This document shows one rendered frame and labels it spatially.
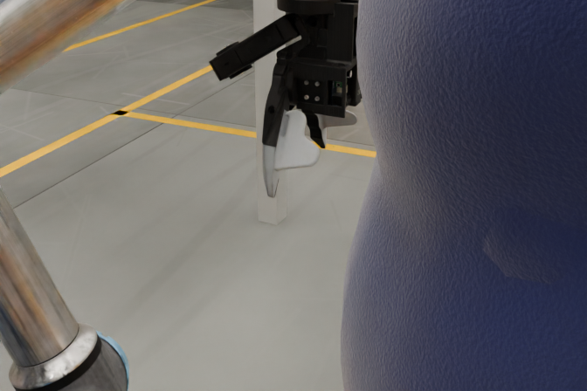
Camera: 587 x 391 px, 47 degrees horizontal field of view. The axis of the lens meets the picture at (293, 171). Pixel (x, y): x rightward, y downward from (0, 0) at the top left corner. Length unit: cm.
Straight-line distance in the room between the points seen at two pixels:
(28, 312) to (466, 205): 74
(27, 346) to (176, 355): 206
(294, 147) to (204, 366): 221
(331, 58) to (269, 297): 257
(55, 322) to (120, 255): 276
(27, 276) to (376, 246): 66
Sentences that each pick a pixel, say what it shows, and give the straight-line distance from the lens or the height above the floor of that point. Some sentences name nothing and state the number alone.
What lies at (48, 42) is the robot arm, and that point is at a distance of 58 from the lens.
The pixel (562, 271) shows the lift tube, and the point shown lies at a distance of 16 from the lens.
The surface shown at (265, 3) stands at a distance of 340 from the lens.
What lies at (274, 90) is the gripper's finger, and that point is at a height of 163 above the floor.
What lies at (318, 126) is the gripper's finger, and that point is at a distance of 80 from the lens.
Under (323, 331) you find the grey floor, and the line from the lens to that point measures 301.
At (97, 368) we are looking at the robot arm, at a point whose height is 126.
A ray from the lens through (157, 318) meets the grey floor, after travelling 314.
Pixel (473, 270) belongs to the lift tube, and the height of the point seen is 175.
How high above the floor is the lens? 184
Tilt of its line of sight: 24 degrees down
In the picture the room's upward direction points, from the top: straight up
